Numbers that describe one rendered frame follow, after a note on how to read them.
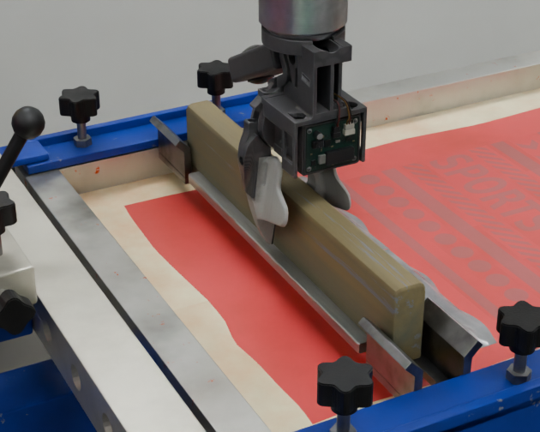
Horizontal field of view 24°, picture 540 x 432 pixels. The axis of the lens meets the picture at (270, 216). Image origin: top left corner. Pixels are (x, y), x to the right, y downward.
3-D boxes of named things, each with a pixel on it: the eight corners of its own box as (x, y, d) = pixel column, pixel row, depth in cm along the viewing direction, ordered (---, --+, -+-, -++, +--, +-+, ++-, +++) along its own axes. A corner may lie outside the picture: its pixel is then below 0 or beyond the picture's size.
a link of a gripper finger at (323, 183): (340, 253, 114) (325, 170, 109) (309, 225, 119) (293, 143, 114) (369, 240, 115) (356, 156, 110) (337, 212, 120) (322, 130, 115)
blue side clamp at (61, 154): (261, 142, 149) (261, 88, 146) (281, 159, 145) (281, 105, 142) (18, 198, 137) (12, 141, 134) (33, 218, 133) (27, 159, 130)
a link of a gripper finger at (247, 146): (237, 199, 112) (254, 107, 108) (231, 192, 113) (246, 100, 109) (284, 196, 114) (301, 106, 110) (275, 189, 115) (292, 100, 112)
